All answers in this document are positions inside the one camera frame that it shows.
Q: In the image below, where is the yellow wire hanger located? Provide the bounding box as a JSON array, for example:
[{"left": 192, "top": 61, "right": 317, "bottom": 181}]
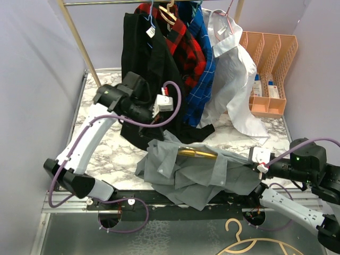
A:
[{"left": 177, "top": 147, "right": 217, "bottom": 159}]

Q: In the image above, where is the grey button shirt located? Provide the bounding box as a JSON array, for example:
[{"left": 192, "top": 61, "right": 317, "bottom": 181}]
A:
[{"left": 135, "top": 131, "right": 261, "bottom": 210}]

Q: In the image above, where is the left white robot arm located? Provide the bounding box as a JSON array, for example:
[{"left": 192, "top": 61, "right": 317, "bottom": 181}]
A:
[{"left": 44, "top": 72, "right": 181, "bottom": 210}]

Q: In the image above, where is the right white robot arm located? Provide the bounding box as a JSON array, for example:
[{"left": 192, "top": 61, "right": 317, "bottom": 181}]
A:
[{"left": 244, "top": 138, "right": 339, "bottom": 253}]

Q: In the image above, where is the blue plaid shirt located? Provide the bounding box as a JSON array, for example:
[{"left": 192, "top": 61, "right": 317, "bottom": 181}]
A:
[{"left": 178, "top": 2, "right": 216, "bottom": 127}]

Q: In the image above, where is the red black plaid shirt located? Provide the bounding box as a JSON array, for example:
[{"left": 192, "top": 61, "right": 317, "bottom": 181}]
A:
[{"left": 134, "top": 2, "right": 207, "bottom": 94}]

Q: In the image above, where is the black hanging shirt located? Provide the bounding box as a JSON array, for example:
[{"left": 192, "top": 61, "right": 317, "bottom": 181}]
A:
[{"left": 120, "top": 12, "right": 216, "bottom": 151}]

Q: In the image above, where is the beige hanger in foreground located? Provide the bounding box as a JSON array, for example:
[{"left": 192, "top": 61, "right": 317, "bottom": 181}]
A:
[{"left": 218, "top": 218, "right": 303, "bottom": 255}]

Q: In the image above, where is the white hanging shirt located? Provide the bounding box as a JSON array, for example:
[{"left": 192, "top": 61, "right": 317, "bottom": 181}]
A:
[{"left": 198, "top": 8, "right": 270, "bottom": 145}]

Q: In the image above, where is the beige wooden hanger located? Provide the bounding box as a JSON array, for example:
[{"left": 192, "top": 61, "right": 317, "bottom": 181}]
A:
[{"left": 158, "top": 0, "right": 177, "bottom": 26}]

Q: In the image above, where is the white box in organizer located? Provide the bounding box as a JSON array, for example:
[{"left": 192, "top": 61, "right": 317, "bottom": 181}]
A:
[
  {"left": 268, "top": 74, "right": 280, "bottom": 99},
  {"left": 252, "top": 73, "right": 262, "bottom": 97}
]

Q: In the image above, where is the orange plastic file organizer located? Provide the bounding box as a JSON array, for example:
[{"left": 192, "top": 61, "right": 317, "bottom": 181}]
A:
[{"left": 240, "top": 31, "right": 298, "bottom": 118}]

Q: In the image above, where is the wooden clothes rack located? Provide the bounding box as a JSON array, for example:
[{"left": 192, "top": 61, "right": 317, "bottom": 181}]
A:
[{"left": 57, "top": 0, "right": 244, "bottom": 87}]

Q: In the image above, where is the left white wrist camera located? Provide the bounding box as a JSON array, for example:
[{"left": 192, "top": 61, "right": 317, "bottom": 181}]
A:
[{"left": 152, "top": 95, "right": 174, "bottom": 118}]

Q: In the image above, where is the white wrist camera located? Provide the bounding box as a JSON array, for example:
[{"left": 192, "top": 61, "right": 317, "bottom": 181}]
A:
[
  {"left": 152, "top": 95, "right": 174, "bottom": 118},
  {"left": 249, "top": 147, "right": 271, "bottom": 164}
]

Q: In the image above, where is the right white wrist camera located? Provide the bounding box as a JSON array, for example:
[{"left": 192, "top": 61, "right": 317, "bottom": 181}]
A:
[{"left": 249, "top": 147, "right": 271, "bottom": 164}]

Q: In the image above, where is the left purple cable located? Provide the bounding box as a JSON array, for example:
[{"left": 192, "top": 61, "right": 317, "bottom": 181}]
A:
[{"left": 48, "top": 81, "right": 183, "bottom": 234}]

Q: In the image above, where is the purple cable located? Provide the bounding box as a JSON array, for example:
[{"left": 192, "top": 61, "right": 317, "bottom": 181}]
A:
[
  {"left": 48, "top": 81, "right": 183, "bottom": 234},
  {"left": 243, "top": 137, "right": 340, "bottom": 231}
]

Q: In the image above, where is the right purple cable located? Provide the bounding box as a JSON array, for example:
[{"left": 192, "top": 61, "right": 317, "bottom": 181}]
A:
[{"left": 243, "top": 137, "right": 340, "bottom": 231}]

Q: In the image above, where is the blue wire hanger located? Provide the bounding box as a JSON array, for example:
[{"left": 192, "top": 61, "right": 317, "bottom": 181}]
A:
[{"left": 146, "top": 0, "right": 156, "bottom": 39}]

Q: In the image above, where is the pink wire hanger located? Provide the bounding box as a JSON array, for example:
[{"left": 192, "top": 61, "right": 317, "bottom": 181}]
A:
[{"left": 214, "top": 0, "right": 234, "bottom": 41}]

